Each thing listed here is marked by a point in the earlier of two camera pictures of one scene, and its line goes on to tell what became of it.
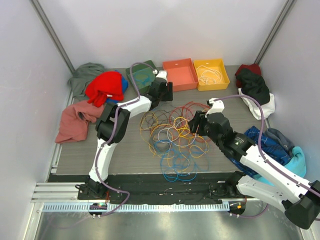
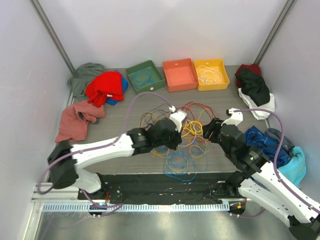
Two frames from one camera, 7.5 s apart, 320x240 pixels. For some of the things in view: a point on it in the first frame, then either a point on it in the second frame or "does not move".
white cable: [209, 76] does not move
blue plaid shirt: [270, 147] does not move
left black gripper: [168, 96] -> [177, 140]
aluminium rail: [56, 192] does not move
